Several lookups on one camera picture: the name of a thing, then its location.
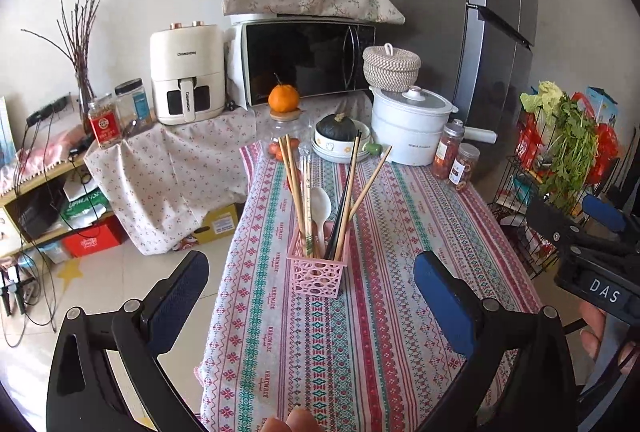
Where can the red snack packet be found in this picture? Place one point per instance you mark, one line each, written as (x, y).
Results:
(527, 145)

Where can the cream air fryer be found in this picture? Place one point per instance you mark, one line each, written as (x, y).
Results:
(185, 62)

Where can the dry bare branches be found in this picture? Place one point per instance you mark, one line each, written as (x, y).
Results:
(75, 37)

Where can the glass jar with wooden lid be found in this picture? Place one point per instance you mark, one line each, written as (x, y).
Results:
(295, 130)

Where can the yellow cardboard box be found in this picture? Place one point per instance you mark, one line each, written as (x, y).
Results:
(217, 224)

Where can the red plastic bag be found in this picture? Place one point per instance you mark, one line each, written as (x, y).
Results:
(605, 147)

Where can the glass vase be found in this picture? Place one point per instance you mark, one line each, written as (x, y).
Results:
(86, 97)

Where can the white pot lid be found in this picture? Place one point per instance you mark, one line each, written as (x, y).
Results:
(425, 102)

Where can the person's left hand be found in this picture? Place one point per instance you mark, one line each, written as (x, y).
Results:
(292, 422)

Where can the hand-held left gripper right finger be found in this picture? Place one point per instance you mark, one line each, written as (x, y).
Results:
(442, 302)

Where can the pink plastic utensil holder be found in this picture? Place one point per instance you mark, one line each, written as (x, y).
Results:
(315, 277)

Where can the teal plastic packet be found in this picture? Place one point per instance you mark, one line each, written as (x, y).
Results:
(525, 186)

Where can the red label jar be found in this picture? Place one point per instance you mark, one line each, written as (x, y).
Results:
(104, 125)

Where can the black box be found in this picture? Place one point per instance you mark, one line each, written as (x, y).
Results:
(40, 214)

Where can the grey refrigerator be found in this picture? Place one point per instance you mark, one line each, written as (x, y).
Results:
(440, 37)

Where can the striped patterned tablecloth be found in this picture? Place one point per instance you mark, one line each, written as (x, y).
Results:
(390, 312)

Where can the black power strip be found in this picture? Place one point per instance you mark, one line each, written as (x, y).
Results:
(47, 110)

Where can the leafy green herbs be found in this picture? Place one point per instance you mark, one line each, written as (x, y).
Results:
(567, 152)

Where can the white microwave oven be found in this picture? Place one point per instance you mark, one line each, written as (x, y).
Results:
(310, 57)

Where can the black chopstick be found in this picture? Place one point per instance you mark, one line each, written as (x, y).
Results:
(351, 167)
(341, 207)

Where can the bundle of wooden chopsticks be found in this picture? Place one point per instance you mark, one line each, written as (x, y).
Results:
(289, 182)

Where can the floral cabinet cloth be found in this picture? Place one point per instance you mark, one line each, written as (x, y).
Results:
(165, 182)

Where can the person's right hand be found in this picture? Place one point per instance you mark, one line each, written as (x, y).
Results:
(595, 332)

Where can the woven lidded basket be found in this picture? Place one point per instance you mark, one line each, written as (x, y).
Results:
(391, 70)

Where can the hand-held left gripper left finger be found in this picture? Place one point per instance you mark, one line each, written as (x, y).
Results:
(180, 302)

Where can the blue cardboard box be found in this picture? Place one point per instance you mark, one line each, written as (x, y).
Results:
(602, 105)

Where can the blue label jar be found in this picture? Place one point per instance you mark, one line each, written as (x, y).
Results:
(132, 107)

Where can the dark green pumpkin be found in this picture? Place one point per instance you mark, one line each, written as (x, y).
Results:
(335, 127)

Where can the light wooden chopstick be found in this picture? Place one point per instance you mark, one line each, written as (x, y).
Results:
(372, 174)

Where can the green plastic bag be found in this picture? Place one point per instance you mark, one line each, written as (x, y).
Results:
(85, 211)

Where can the red cardboard box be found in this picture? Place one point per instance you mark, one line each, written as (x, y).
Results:
(95, 239)

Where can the jar of dried fruit slices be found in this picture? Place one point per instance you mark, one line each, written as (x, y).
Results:
(462, 170)

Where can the orange with stem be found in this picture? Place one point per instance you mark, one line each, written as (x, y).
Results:
(283, 98)

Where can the pink cloth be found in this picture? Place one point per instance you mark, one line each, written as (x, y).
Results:
(55, 147)

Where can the jar of red dried berries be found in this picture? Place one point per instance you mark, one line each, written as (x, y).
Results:
(445, 152)

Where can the small red fruit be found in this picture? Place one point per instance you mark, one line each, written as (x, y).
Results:
(294, 145)
(274, 149)

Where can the white electric pot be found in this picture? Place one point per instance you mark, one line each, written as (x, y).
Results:
(405, 137)

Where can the pale green cabbage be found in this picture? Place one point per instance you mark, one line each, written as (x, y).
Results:
(542, 97)

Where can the white plastic spoon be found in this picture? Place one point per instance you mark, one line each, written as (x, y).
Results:
(320, 204)

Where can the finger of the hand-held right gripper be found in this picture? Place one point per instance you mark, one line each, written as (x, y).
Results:
(605, 214)
(550, 222)

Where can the low wooden shelf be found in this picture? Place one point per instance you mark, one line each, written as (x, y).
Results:
(45, 174)

